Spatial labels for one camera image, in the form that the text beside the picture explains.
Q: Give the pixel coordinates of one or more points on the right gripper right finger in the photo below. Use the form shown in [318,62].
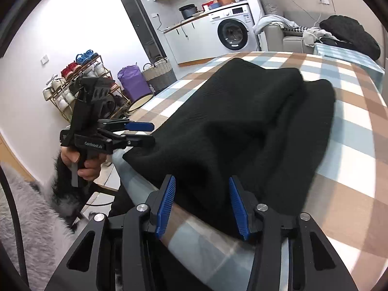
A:
[313,263]

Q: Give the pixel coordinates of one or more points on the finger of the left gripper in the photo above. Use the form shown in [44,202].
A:
[122,141]
[115,125]

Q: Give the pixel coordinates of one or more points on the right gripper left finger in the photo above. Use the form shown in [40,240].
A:
[117,241]

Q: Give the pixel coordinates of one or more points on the black knit sweater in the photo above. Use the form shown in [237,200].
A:
[269,128]

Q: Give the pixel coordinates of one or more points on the left hand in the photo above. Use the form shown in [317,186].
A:
[91,167]

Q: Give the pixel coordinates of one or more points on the gold shoe rack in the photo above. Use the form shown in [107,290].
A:
[87,75]

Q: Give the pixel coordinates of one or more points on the purple bag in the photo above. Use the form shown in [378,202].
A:
[134,83]

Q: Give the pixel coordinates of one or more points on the woven laundry basket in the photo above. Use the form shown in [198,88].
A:
[159,74]

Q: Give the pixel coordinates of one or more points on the white washing machine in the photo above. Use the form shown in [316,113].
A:
[229,30]

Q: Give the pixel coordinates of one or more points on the grey sofa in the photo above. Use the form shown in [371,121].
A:
[283,24]

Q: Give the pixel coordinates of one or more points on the black quilted jacket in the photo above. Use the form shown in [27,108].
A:
[350,31]

